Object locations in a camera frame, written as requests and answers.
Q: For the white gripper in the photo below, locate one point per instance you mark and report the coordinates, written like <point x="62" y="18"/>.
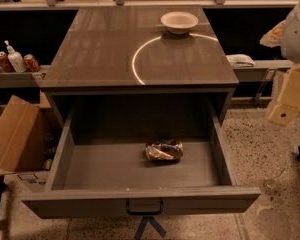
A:
<point x="297" y="37"/>

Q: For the crushed orange can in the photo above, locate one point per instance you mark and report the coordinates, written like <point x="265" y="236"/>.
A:
<point x="164" y="150"/>

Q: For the open grey top drawer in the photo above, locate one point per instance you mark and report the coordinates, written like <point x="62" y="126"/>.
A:
<point x="101" y="160"/>

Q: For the grey cabinet counter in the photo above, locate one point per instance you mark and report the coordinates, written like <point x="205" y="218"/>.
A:
<point x="128" y="49"/>

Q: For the red soda can right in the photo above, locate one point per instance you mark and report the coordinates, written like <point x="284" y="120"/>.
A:
<point x="32" y="63"/>

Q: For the red soda can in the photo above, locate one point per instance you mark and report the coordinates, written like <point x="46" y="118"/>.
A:
<point x="5" y="63"/>
<point x="32" y="63"/>

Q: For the red soda can left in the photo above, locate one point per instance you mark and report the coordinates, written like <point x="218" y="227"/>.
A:
<point x="5" y="63"/>

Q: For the grey low shelf right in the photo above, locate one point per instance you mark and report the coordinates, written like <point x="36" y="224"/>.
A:
<point x="261" y="68"/>

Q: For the grey low shelf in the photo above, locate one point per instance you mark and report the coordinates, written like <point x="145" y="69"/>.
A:
<point x="261" y="68"/>
<point x="22" y="80"/>

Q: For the folded white cloth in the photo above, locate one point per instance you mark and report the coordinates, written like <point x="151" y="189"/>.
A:
<point x="240" y="60"/>

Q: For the white paper bowl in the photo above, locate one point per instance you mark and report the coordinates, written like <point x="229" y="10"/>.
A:
<point x="178" y="22"/>

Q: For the white pump bottle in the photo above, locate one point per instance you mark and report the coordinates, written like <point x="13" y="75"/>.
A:
<point x="15" y="58"/>

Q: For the brown cardboard box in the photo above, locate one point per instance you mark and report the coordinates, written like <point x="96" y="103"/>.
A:
<point x="25" y="134"/>

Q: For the grey low shelf left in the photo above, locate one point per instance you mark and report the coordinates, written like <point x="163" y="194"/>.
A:
<point x="22" y="80"/>

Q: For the black drawer handle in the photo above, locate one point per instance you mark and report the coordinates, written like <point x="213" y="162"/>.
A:
<point x="144" y="207"/>

